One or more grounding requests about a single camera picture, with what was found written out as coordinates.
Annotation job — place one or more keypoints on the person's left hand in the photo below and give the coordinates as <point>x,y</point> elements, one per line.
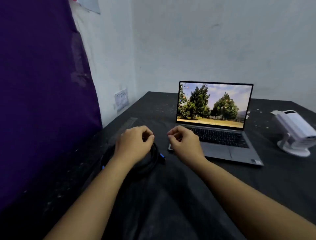
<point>133,146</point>

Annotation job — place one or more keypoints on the person's right forearm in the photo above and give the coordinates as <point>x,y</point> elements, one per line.
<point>247,202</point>

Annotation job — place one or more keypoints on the person's right hand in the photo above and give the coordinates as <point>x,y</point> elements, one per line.
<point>186,146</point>

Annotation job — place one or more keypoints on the white handwritten paper note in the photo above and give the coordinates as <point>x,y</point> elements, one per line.
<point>121,99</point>

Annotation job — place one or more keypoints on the black plastic table cover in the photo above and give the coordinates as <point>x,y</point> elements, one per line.
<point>271,178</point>

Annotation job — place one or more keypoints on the purple cloth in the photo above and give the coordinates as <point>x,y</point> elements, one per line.
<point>37,86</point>

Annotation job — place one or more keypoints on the person's left forearm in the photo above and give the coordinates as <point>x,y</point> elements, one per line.
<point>98,195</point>

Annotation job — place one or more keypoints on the grey laptop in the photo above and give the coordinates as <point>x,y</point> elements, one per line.
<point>214,106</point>

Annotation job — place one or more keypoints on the white mini projector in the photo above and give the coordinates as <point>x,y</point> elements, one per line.
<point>296,128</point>

